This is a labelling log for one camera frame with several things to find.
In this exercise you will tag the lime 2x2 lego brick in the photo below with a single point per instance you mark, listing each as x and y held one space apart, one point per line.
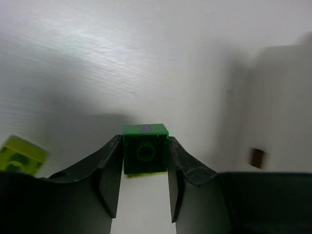
139 175

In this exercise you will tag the dark green 2x2 lego brick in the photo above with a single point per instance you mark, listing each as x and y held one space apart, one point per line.
145 148

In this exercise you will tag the white drawer cabinet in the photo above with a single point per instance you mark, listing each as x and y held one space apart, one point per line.
268 106

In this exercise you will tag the lime 2x4 lego brick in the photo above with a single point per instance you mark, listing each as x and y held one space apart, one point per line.
20 155

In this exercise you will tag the brown drawer tab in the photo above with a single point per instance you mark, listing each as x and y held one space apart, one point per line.
257 158

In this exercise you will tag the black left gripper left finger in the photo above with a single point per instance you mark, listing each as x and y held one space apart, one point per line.
81 199

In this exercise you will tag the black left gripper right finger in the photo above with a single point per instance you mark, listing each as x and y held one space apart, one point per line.
204 201

